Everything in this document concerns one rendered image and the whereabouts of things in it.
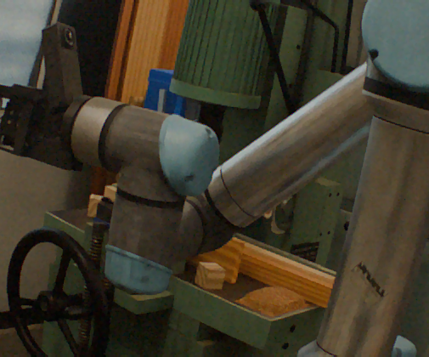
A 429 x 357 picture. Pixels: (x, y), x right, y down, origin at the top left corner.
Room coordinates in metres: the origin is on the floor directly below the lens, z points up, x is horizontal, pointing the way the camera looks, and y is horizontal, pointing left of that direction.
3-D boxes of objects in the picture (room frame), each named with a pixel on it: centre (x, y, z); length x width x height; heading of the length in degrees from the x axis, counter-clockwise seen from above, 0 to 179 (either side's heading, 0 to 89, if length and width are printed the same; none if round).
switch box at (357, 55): (1.82, -0.27, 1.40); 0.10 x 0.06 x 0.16; 143
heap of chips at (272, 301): (1.41, -0.15, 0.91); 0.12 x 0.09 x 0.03; 143
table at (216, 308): (1.54, 0.06, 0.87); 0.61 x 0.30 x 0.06; 53
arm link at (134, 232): (0.91, 0.06, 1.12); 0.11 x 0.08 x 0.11; 156
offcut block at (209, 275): (1.44, -0.03, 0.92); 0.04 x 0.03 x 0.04; 31
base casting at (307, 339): (1.75, -0.04, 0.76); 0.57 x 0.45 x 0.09; 143
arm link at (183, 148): (0.89, 0.06, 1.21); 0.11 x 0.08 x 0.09; 66
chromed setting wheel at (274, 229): (1.68, -0.15, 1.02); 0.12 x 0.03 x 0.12; 143
